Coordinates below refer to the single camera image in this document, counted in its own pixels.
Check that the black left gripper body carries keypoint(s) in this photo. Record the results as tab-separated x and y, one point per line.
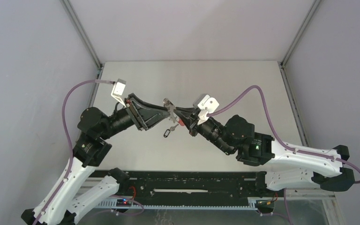
133	114

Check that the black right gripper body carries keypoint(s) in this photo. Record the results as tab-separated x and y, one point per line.
193	131

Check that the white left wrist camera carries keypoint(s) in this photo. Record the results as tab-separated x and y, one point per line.
117	91

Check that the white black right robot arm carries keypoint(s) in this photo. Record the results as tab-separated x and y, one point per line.
313	168

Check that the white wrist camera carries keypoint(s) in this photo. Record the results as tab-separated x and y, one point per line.
206	104
117	91

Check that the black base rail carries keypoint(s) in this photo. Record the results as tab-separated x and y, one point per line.
196	189

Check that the red-handled metal key holder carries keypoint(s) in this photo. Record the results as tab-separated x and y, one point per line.
173	117

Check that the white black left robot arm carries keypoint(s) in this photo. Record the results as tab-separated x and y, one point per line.
61	206

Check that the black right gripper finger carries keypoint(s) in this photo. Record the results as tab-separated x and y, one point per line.
185	112
190	122

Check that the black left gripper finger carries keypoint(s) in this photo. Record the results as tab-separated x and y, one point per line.
138	104
148	119

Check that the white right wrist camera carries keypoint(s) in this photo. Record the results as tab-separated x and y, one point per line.
206	104

